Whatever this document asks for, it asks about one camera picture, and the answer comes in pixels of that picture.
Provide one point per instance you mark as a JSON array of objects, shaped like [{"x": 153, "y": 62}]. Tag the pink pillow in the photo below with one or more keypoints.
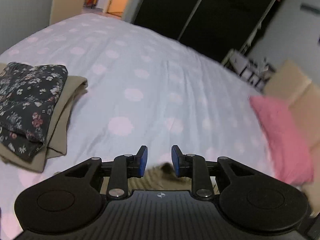
[{"x": 282, "y": 135}]

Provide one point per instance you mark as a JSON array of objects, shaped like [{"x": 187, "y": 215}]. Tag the beige folded garment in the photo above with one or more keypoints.
[{"x": 67, "y": 92}]

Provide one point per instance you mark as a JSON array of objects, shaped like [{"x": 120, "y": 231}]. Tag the white nightstand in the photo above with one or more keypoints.
[{"x": 240, "y": 65}]

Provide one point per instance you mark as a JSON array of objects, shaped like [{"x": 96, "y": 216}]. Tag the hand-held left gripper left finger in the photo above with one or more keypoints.
[{"x": 142, "y": 161}]

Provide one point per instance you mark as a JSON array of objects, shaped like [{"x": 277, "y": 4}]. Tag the beige room door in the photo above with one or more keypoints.
[{"x": 66, "y": 0}]

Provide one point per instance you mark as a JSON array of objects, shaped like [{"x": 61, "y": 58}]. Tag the dark floral garment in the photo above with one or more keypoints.
[{"x": 27, "y": 100}]

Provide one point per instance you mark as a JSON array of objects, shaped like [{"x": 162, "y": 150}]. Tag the olive striped shirt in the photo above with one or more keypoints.
[{"x": 152, "y": 180}]

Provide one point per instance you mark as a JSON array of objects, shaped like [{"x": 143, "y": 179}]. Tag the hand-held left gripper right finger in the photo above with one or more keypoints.
[{"x": 176, "y": 161}]

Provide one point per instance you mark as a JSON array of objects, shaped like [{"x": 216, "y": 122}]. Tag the black sliding wardrobe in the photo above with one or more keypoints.
[{"x": 200, "y": 10}]

